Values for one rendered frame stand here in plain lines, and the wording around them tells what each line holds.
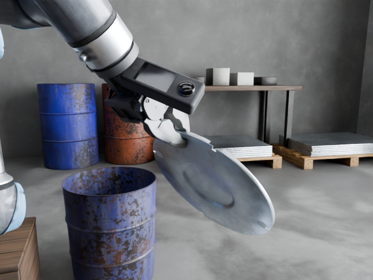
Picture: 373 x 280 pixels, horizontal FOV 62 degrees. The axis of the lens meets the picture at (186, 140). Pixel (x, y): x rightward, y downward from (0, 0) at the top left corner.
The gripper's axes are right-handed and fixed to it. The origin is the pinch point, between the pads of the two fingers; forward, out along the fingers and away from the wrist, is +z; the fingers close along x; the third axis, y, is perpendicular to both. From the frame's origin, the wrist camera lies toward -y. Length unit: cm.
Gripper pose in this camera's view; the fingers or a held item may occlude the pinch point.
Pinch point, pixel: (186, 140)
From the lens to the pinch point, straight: 56.3
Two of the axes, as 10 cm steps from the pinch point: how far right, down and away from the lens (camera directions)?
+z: 4.4, 5.9, 6.8
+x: -4.5, 8.0, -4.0
